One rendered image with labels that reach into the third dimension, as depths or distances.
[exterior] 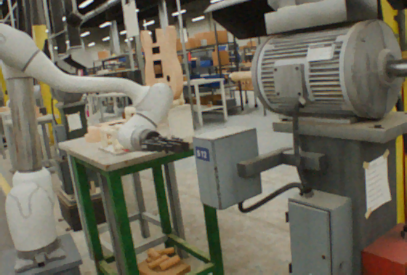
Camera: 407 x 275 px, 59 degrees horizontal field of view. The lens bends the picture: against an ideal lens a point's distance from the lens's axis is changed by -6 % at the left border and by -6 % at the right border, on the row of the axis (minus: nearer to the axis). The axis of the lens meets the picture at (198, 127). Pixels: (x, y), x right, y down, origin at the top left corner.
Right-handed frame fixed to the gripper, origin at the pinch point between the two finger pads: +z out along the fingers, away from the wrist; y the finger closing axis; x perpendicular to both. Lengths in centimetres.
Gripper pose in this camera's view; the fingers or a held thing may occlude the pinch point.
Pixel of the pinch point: (179, 146)
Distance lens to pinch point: 119.5
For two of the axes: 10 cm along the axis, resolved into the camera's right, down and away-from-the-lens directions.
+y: -8.1, 2.0, -5.5
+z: 5.7, 0.7, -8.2
